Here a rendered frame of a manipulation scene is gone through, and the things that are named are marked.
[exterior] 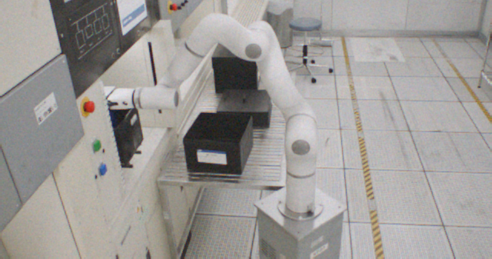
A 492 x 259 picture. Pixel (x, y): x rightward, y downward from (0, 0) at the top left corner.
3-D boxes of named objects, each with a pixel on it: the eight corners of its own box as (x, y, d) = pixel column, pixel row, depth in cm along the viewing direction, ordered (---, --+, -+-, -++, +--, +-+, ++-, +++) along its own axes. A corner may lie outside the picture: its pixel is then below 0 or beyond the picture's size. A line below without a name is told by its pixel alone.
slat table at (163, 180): (285, 298, 232) (285, 186, 196) (177, 289, 241) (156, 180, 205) (295, 162, 344) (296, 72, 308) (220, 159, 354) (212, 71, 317)
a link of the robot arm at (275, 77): (292, 155, 166) (294, 133, 180) (322, 145, 162) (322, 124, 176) (232, 38, 147) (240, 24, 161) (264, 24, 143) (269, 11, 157)
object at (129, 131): (127, 177, 174) (111, 107, 159) (81, 175, 177) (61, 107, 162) (147, 144, 195) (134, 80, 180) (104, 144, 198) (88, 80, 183)
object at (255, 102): (269, 128, 241) (268, 107, 235) (216, 127, 245) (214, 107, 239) (272, 104, 267) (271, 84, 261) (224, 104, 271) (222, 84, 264)
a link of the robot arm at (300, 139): (316, 161, 179) (317, 109, 167) (316, 189, 163) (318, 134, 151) (286, 160, 181) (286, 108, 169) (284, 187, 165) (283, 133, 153)
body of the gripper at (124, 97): (135, 113, 167) (108, 112, 168) (144, 101, 176) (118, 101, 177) (132, 94, 163) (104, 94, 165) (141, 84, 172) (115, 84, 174)
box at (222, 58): (257, 94, 280) (257, 57, 268) (214, 94, 284) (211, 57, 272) (261, 76, 305) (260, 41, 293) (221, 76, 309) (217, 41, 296)
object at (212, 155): (185, 169, 211) (181, 139, 203) (203, 140, 234) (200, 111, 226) (241, 175, 204) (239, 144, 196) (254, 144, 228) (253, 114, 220)
